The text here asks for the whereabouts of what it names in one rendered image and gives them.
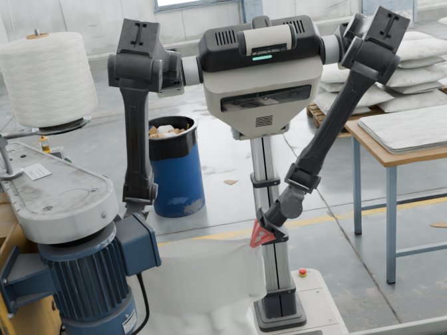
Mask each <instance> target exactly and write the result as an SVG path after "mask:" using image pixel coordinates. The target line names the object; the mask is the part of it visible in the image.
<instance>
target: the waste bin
mask: <svg viewBox="0 0 447 335"><path fill-rule="evenodd" d="M188 124H189V126H190V129H189V130H187V128H188ZM168 125H171V126H172V127H173V128H174V129H177V128H178V129H179V130H181V129H184V130H185V132H182V133H180V134H176V135H173V136H167V137H162V138H148V147H149V160H150V165H151V166H152V173H154V183H155V184H158V194H157V197H156V200H154V203H153V205H154V210H155V212H156V213H157V214H158V215H160V216H162V217H167V218H178V217H185V216H188V215H191V214H193V213H195V212H197V211H199V210H200V209H201V208H202V207H203V206H204V204H205V202H206V200H205V194H204V185H203V179H202V169H201V163H200V154H199V149H198V130H197V128H198V125H199V122H198V120H197V119H196V118H194V117H192V116H187V115H168V116H161V117H157V118H153V119H150V120H148V131H149V130H150V129H151V128H152V127H153V126H154V127H155V128H156V129H158V128H159V127H160V126H168Z"/></svg>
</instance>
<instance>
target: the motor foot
mask: <svg viewBox="0 0 447 335"><path fill-rule="evenodd" d="M51 272H52V275H53V278H54V281H55V284H56V287H57V290H58V291H59V292H61V288H60V286H59V282H58V279H57V276H56V273H55V270H54V267H53V266H52V269H51ZM0 291H1V294H2V297H3V300H4V302H5V305H6V307H7V310H8V312H9V313H10V314H14V316H15V315H16V312H17V309H18V307H20V306H23V305H26V304H28V303H31V302H34V301H36V300H40V299H42V298H45V297H47V296H50V295H52V294H56V293H57V292H56V289H55V286H54V283H53V280H52V277H51V274H50V271H49V268H48V265H44V263H43V262H41V258H40V254H39V253H30V254H21V252H20V250H19V247H18V245H15V246H13V248H12V249H11V252H10V253H9V256H8V257H7V260H6V261H5V264H4V265H3V268H2V269H1V271H0Z"/></svg>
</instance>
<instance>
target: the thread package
mask: <svg viewBox="0 0 447 335"><path fill-rule="evenodd" d="M39 34H40V35H39V36H35V34H34V35H29V36H26V38H23V39H18V40H16V41H11V42H9V43H5V44H4V45H1V46H0V67H1V71H2V73H3V79H4V81H5V84H6V87H7V92H8V95H9V99H10V103H11V107H12V109H13V112H14V115H15V117H16V120H17V121H18V123H19V124H20V125H22V126H25V127H30V128H42V127H49V126H57V125H60V124H66V123H69V122H72V121H75V120H78V119H80V118H83V117H85V116H87V115H89V114H91V113H92V112H94V111H95V110H96V109H97V107H98V103H99V102H98V98H97V94H96V88H95V85H94V81H93V79H92V75H91V71H90V65H89V64H88V59H87V56H86V51H85V48H84V44H83V42H84V41H83V39H82V35H81V34H79V33H76V32H59V33H39Z"/></svg>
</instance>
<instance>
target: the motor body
mask: <svg viewBox="0 0 447 335"><path fill-rule="evenodd" d="M115 235H116V225H115V223H114V221H111V222H110V223H109V224H108V225H107V226H106V227H105V229H104V231H103V232H102V233H101V234H100V235H99V236H97V237H95V238H94V239H92V240H91V241H88V242H86V243H83V244H81V245H77V246H73V247H65V248H59V247H52V246H50V245H48V244H42V243H38V244H37V247H38V250H39V254H40V258H41V262H43V263H44V265H48V268H49V271H50V274H51V277H52V280H53V283H54V286H55V289H56V292H57V293H56V294H53V298H54V300H55V304H56V306H57V310H59V316H60V318H61V322H62V324H63V326H62V329H65V333H66V335H131V334H132V333H133V331H134V329H135V327H136V324H137V321H138V313H137V309H136V304H135V300H134V295H133V292H132V289H131V287H130V286H129V285H128V284H127V281H126V276H125V273H124V268H123V265H122V260H121V257H120V252H119V249H118V245H117V242H116V239H114V237H115ZM52 266H53V267H54V270H55V273H56V276H57V279H58V282H59V286H60V288H61V292H59V291H58V290H57V287H56V284H55V281H54V278H53V275H52V272H51V269H52Z"/></svg>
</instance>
